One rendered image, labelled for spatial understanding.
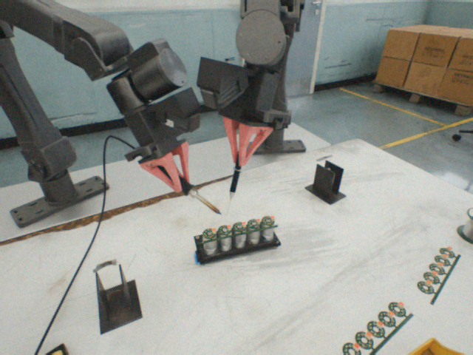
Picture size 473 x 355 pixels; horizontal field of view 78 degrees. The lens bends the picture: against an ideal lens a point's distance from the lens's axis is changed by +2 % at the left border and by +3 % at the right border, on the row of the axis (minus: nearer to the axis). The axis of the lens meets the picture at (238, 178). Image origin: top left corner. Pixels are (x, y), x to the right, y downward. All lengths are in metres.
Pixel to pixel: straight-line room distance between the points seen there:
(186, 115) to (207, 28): 2.78
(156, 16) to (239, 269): 2.70
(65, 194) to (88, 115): 2.36
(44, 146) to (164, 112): 0.32
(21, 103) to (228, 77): 0.43
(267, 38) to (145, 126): 0.22
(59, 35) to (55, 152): 0.26
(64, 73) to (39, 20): 2.45
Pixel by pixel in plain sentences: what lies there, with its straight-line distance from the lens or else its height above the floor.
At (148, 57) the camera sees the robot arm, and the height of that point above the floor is 1.09.
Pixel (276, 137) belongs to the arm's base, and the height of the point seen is 0.80.
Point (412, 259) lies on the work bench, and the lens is 0.65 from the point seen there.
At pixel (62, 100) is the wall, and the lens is 3.05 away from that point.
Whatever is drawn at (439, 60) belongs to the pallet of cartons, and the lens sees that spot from 4.02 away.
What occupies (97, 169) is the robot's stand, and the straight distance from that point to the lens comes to 0.90.
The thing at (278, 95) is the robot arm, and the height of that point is 0.94.
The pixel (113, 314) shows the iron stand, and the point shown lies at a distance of 0.53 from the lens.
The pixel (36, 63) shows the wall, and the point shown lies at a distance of 2.99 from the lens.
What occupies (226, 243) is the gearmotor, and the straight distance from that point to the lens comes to 0.53.
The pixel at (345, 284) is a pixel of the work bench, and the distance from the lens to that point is 0.56.
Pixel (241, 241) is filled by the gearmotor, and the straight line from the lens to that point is 0.54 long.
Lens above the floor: 1.18
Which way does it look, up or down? 34 degrees down
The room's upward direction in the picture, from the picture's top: straight up
